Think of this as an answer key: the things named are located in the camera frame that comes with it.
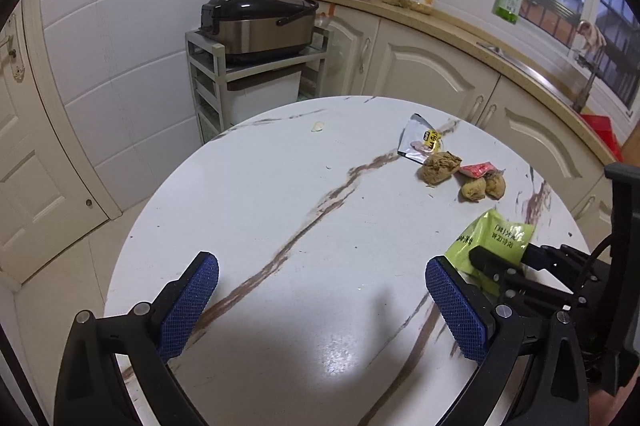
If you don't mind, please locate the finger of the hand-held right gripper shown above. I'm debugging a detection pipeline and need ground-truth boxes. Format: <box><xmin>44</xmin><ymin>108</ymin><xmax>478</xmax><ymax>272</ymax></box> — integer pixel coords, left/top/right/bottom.
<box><xmin>469</xmin><ymin>245</ymin><xmax>531</xmax><ymax>298</ymax></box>
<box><xmin>520</xmin><ymin>243</ymin><xmax>576</xmax><ymax>273</ymax></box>

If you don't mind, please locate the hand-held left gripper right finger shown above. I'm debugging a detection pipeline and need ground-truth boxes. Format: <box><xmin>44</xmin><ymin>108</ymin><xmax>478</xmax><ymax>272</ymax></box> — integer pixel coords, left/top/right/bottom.
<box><xmin>425</xmin><ymin>256</ymin><xmax>591</xmax><ymax>426</ymax></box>

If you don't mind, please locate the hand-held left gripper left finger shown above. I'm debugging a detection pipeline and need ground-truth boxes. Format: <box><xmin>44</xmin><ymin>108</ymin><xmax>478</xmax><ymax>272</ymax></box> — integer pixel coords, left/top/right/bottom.
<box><xmin>54</xmin><ymin>252</ymin><xmax>219</xmax><ymax>426</ymax></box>

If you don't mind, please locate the light green snack packet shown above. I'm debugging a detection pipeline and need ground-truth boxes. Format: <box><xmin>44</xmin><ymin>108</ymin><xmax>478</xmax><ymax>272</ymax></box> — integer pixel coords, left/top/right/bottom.
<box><xmin>444</xmin><ymin>208</ymin><xmax>537</xmax><ymax>294</ymax></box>

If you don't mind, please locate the small brown crumbly lump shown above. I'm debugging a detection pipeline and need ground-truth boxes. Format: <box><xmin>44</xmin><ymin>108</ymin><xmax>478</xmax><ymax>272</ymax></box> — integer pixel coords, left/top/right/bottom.
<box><xmin>460</xmin><ymin>177</ymin><xmax>488</xmax><ymax>202</ymax></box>
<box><xmin>485</xmin><ymin>172</ymin><xmax>507</xmax><ymax>200</ymax></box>

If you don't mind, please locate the red sauce sachet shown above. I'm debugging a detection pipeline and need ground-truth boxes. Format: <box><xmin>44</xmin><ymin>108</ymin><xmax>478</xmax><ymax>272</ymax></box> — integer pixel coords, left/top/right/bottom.
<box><xmin>457</xmin><ymin>161</ymin><xmax>503</xmax><ymax>179</ymax></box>

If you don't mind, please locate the large brown crumbly lump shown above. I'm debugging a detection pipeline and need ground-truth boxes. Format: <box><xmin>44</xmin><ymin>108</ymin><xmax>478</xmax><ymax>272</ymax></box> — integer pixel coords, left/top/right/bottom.
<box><xmin>419</xmin><ymin>151</ymin><xmax>463</xmax><ymax>185</ymax></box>

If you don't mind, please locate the red plastic basin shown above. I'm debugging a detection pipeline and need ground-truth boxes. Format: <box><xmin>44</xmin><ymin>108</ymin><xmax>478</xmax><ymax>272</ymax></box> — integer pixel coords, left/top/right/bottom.
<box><xmin>580</xmin><ymin>113</ymin><xmax>626</xmax><ymax>162</ymax></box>

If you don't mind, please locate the silver snack packet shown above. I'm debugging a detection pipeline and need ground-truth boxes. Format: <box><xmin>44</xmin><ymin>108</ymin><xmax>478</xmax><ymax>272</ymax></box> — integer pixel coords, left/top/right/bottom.
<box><xmin>397</xmin><ymin>112</ymin><xmax>446</xmax><ymax>164</ymax></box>

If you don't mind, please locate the metal sink faucet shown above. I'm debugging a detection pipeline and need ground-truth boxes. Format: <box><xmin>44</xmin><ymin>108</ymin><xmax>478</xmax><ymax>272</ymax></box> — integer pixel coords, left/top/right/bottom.
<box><xmin>571</xmin><ymin>48</ymin><xmax>601</xmax><ymax>114</ymax></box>

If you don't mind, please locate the cream panelled door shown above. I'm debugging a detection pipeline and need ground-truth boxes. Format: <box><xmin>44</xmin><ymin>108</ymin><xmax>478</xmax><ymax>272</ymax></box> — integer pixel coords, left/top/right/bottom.
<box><xmin>0</xmin><ymin>0</ymin><xmax>123</xmax><ymax>292</ymax></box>

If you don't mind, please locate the pinkish cloth on faucet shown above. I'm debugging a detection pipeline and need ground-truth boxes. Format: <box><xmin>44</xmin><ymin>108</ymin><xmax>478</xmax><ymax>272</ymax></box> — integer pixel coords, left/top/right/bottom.
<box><xmin>575</xmin><ymin>20</ymin><xmax>608</xmax><ymax>52</ymax></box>

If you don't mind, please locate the white storage bin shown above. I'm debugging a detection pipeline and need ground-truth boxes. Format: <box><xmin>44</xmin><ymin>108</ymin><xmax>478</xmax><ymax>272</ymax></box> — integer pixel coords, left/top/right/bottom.
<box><xmin>227</xmin><ymin>68</ymin><xmax>303</xmax><ymax>126</ymax></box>

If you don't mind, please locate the grey storage trolley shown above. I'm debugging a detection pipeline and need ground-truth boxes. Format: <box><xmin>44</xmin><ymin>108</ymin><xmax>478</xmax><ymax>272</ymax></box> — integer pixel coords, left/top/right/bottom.
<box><xmin>185</xmin><ymin>26</ymin><xmax>333</xmax><ymax>146</ymax></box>

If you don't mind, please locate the beige kitchen countertop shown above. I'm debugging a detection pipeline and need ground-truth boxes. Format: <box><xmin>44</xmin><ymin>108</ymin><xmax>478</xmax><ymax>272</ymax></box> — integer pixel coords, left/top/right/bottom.
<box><xmin>297</xmin><ymin>0</ymin><xmax>626</xmax><ymax>167</ymax></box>

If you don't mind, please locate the green dish soap bottle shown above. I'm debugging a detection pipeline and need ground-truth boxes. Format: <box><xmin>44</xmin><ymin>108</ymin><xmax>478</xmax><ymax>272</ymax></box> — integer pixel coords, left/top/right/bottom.
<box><xmin>492</xmin><ymin>0</ymin><xmax>525</xmax><ymax>26</ymax></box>

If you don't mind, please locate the black and steel rice cooker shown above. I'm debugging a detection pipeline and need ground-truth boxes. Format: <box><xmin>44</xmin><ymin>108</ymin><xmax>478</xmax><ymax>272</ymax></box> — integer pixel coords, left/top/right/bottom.
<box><xmin>200</xmin><ymin>0</ymin><xmax>320</xmax><ymax>57</ymax></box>

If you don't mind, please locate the metal door handle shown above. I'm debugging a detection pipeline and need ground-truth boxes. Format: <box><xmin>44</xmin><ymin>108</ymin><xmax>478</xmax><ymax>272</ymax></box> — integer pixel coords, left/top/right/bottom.
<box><xmin>0</xmin><ymin>18</ymin><xmax>27</xmax><ymax>84</ymax></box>

